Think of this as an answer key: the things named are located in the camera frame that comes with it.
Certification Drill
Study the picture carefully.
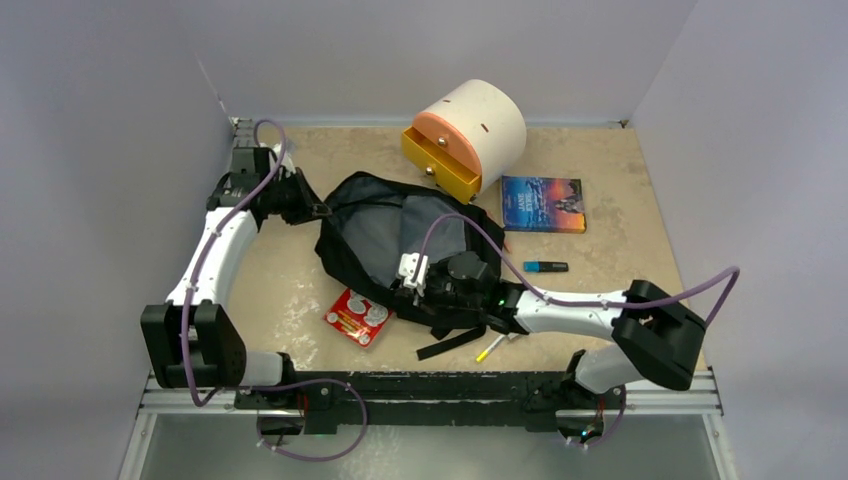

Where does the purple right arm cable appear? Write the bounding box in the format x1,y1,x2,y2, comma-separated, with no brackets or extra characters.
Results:
417,211,742,452

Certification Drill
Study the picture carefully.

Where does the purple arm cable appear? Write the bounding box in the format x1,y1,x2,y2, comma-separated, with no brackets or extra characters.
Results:
417,211,742,452
180,118,370,464

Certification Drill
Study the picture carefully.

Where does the blue highlighter marker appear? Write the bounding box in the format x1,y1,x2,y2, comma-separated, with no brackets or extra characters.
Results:
523,261,570,273

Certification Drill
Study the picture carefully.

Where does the aluminium table frame rail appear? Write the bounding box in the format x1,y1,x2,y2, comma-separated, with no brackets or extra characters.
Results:
119,117,260,480

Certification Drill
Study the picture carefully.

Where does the cream cylindrical drawer box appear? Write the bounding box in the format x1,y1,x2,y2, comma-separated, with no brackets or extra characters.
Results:
410,79,527,197

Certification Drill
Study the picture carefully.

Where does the yellow white marker pen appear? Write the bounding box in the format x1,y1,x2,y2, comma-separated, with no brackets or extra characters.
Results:
475,335,508,364

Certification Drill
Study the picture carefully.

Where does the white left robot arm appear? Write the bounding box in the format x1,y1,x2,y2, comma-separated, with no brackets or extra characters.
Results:
140,145,330,409

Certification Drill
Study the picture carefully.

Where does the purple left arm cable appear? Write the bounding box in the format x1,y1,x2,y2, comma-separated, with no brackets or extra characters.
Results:
180,118,370,464

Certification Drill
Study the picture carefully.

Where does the Jane Eyre book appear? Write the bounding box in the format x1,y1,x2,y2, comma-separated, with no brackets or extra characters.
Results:
501,176,587,234

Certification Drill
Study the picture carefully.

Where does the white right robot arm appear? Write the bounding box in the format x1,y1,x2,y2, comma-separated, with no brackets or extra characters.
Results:
397,251,707,407

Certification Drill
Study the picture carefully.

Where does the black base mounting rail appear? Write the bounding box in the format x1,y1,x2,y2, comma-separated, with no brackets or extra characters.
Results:
234,371,623,438

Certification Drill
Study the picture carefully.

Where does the black student backpack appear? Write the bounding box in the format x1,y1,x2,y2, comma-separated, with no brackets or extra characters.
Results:
315,172,505,360

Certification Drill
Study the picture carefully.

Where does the red sticker package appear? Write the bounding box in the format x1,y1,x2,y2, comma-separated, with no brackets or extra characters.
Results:
323,288,393,348

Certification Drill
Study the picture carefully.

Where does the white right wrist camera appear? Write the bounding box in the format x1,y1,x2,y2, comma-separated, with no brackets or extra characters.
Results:
396,252,429,297

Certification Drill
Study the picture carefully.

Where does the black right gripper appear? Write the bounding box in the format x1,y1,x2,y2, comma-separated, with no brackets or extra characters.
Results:
397,271,484,315

